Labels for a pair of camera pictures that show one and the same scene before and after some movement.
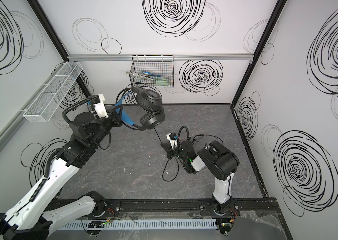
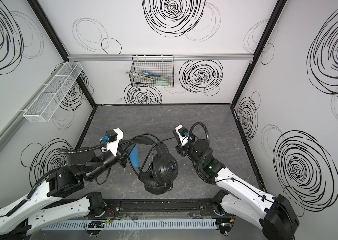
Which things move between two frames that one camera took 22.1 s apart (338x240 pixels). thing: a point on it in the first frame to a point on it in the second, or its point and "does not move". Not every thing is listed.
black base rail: (176, 207) does not move
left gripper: (114, 119) to (122, 158)
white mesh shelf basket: (47, 102) does not move
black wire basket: (153, 71) does not move
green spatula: (158, 80) does not move
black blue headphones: (141, 108) to (158, 168)
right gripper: (170, 148) to (185, 148)
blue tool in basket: (146, 73) does not move
